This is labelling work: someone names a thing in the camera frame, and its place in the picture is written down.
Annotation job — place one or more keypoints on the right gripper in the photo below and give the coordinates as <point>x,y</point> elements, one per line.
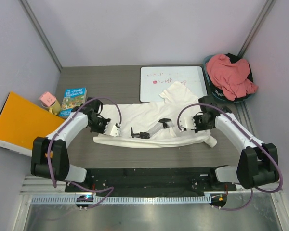
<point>197,128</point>

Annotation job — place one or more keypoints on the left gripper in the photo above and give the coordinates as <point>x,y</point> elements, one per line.
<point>103,130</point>

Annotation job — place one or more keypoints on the blue treehouse book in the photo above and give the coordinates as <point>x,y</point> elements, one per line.
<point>72,98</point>

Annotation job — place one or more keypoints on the white t-shirt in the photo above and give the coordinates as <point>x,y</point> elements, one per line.
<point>154,124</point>

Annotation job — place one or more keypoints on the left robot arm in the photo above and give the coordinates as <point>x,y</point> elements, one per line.
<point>49,154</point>

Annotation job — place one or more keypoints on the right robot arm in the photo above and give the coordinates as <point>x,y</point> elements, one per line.
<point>258,163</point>

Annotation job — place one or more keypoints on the teal laundry basket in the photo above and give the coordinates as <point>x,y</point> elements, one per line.
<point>218,93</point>

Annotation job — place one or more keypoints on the yellow mug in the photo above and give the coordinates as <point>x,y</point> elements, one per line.
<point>54,108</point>

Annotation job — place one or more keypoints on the pink t-shirt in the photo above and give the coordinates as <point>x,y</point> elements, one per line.
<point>228,77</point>

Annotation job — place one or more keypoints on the white whiteboard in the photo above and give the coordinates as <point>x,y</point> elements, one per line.
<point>155,79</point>

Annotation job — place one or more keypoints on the orange book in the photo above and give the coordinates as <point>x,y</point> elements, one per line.
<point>21,121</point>

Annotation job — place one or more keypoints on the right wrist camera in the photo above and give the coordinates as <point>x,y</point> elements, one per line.
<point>187,123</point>

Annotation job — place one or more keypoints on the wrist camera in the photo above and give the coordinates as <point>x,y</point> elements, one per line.
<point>113,130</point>
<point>187,123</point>

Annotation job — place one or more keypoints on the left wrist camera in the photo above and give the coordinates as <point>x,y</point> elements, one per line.
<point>113,130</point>

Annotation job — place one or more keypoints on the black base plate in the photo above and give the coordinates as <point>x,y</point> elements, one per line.
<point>195,179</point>

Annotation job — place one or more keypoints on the white slotted cable duct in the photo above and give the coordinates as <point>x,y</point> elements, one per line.
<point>90,200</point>

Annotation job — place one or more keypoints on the aluminium rail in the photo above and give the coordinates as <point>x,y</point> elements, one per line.
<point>33,185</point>

